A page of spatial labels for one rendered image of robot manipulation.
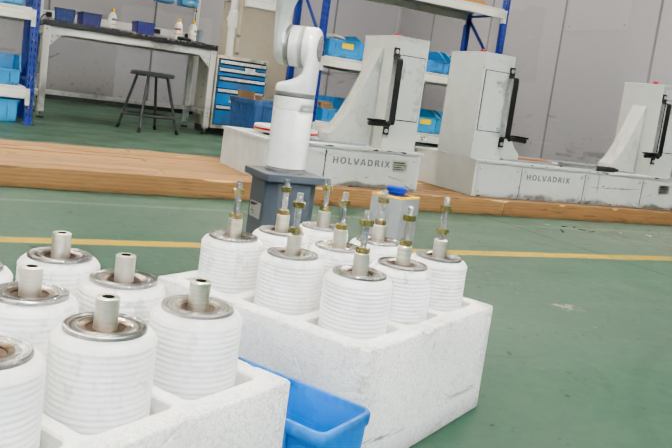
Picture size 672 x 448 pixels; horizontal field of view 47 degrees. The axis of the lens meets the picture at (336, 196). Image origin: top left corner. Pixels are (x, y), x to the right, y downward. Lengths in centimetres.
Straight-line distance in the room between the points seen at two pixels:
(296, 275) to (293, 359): 12
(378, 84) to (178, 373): 301
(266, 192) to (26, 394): 112
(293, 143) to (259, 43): 600
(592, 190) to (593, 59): 370
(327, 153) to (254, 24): 435
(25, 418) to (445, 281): 74
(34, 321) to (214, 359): 18
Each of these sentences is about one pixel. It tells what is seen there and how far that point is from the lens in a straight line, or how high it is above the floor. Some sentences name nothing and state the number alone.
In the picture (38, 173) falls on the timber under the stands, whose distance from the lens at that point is 302.
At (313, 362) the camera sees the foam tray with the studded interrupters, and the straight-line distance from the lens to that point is 103.
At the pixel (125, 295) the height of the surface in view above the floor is 25.
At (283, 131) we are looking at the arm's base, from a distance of 171.
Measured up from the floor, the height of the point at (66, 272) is 24.
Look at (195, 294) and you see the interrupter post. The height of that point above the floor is 27.
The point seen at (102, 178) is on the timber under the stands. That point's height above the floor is 5.
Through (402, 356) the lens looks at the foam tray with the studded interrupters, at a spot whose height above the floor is 15.
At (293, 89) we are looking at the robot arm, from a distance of 170.
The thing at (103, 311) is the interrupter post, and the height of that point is 27.
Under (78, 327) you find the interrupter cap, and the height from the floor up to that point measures 25.
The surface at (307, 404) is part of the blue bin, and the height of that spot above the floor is 10.
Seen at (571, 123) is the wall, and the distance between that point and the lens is 808.
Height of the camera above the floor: 49
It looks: 8 degrees down
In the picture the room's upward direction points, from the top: 8 degrees clockwise
